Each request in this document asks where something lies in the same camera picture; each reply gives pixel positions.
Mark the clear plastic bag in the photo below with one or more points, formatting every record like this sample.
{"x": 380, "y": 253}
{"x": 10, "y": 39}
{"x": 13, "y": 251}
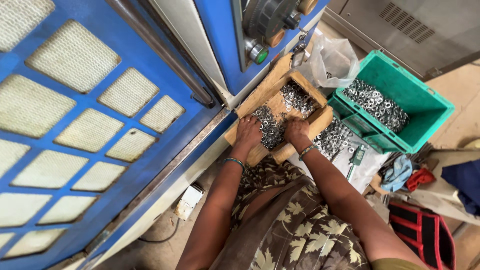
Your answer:
{"x": 332, "y": 62}

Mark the white electrical box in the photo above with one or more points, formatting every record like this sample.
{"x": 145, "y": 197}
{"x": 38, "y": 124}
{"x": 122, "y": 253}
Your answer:
{"x": 189, "y": 201}

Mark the blue machine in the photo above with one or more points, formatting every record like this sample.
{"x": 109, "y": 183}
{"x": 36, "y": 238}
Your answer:
{"x": 112, "y": 112}

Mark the leaf print dress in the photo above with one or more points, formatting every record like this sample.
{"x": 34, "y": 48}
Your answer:
{"x": 292, "y": 225}

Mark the dark blue cloth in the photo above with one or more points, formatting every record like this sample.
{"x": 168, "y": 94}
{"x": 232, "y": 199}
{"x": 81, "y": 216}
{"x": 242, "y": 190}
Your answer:
{"x": 463, "y": 183}

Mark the cardboard box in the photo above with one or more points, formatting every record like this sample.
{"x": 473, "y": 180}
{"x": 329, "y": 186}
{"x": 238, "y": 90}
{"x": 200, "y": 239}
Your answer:
{"x": 279, "y": 108}

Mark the green push button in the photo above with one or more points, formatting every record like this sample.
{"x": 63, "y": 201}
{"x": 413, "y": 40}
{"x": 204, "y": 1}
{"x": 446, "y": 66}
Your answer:
{"x": 260, "y": 54}

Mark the digital caliper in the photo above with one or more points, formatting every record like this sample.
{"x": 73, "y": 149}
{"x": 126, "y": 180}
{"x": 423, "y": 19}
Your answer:
{"x": 356, "y": 157}

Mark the pile of steel washers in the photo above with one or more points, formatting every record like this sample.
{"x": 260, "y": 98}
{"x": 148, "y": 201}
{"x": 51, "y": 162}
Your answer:
{"x": 285, "y": 112}

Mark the person's left hand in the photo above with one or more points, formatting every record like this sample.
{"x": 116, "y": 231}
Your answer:
{"x": 248, "y": 132}

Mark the green plastic crate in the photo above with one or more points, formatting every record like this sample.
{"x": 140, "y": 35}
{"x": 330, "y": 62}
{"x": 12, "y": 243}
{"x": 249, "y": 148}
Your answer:
{"x": 393, "y": 103}

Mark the heap of steel washers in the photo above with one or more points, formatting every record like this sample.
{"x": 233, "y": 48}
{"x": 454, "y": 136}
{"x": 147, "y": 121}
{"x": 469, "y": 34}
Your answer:
{"x": 332, "y": 137}

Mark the person's left fingers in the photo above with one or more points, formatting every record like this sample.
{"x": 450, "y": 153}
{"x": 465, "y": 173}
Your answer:
{"x": 252, "y": 119}

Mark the wrist bangle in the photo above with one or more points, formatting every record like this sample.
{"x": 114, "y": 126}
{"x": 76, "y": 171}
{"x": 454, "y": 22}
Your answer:
{"x": 234, "y": 162}
{"x": 308, "y": 150}

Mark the grey control dial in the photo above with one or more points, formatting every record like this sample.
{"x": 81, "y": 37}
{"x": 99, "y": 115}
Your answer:
{"x": 268, "y": 17}

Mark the batch of steel washers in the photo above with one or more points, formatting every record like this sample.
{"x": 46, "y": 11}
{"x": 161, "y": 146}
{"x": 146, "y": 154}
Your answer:
{"x": 377, "y": 105}

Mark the hanging keys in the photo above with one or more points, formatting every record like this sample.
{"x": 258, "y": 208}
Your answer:
{"x": 299, "y": 52}

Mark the left wrist bangle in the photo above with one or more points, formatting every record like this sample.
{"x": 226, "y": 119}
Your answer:
{"x": 234, "y": 162}

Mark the person's right fingers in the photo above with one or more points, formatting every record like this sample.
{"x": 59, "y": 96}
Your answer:
{"x": 295, "y": 120}

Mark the person's right hand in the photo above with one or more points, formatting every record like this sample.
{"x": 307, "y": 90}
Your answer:
{"x": 296, "y": 130}

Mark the white sack sheet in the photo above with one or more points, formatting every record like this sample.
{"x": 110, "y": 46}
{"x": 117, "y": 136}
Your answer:
{"x": 369, "y": 165}

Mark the grey metal cabinet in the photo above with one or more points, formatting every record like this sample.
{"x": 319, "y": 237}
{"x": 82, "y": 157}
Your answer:
{"x": 408, "y": 30}

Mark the black red bag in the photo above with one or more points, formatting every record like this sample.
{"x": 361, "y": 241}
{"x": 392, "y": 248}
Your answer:
{"x": 422, "y": 232}

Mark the right wrist bangle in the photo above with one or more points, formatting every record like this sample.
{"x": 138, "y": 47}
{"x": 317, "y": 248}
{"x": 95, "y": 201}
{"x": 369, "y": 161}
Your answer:
{"x": 308, "y": 150}

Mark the red cloth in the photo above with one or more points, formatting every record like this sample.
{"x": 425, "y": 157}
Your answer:
{"x": 420, "y": 178}

